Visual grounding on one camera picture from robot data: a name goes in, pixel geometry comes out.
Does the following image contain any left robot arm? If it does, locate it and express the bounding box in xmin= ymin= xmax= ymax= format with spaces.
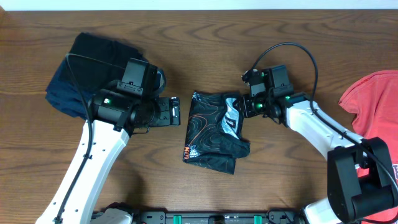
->
xmin=37 ymin=90 xmax=180 ymax=224

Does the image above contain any black jersey with orange contour lines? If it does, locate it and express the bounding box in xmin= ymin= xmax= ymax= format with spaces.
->
xmin=182 ymin=92 xmax=250 ymax=175

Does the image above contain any red shirt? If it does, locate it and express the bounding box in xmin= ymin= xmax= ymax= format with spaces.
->
xmin=338 ymin=70 xmax=398 ymax=224

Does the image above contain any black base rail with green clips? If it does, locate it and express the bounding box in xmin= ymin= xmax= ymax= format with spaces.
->
xmin=90 ymin=202 xmax=307 ymax=224

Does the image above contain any folded dark navy clothes stack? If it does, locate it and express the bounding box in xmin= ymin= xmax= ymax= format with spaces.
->
xmin=45 ymin=33 xmax=144 ymax=119

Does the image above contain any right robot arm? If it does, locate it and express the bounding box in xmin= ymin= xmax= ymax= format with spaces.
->
xmin=241 ymin=93 xmax=397 ymax=223

